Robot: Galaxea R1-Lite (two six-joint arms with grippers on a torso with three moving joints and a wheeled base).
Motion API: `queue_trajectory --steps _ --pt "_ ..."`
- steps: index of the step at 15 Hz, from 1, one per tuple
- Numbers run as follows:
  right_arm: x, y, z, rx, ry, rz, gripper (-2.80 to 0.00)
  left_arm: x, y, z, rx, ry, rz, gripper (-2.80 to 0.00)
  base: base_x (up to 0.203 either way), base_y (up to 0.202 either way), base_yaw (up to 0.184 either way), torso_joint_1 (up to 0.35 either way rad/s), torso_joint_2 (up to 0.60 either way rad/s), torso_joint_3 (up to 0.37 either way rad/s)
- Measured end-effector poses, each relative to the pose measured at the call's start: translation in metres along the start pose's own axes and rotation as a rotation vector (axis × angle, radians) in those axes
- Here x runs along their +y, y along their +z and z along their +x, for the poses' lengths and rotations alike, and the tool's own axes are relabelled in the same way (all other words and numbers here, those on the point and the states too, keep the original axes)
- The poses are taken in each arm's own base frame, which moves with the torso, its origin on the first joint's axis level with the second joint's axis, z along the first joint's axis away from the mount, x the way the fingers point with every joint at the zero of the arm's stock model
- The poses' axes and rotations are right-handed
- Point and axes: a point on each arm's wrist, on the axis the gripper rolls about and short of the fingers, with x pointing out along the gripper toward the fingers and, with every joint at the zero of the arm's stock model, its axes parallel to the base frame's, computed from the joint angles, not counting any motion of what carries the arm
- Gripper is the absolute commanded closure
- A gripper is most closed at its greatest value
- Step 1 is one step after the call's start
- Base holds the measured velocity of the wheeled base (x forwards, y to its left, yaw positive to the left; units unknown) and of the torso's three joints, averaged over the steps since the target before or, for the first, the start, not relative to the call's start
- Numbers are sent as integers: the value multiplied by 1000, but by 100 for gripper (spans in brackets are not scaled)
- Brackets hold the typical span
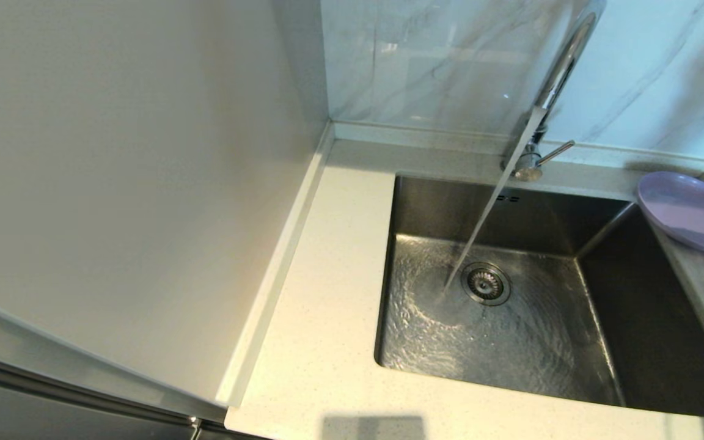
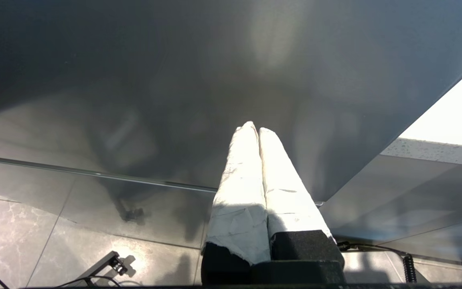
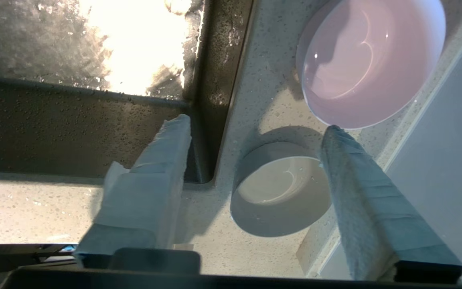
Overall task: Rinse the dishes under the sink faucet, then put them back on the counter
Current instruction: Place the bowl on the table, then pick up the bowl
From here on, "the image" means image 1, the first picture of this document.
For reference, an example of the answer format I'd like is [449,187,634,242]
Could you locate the chrome faucet lever handle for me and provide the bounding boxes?
[538,140,576,167]

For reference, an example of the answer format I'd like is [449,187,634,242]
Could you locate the purple plate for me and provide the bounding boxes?
[637,171,704,255]

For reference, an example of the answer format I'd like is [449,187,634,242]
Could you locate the stainless steel sink basin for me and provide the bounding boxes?
[374,173,704,419]

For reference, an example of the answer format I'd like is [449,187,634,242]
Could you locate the round metal drain strainer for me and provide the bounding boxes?
[461,262,512,307]

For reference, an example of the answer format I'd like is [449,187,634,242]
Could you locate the running tap water stream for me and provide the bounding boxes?
[442,107,545,294]

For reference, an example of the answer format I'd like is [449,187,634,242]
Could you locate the white tall cabinet side panel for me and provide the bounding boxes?
[0,0,334,424]

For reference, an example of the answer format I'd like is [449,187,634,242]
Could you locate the chrome gooseneck faucet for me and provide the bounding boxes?
[502,0,606,182]

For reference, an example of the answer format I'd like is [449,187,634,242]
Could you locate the stainless steel appliance front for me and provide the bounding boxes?
[0,353,273,440]

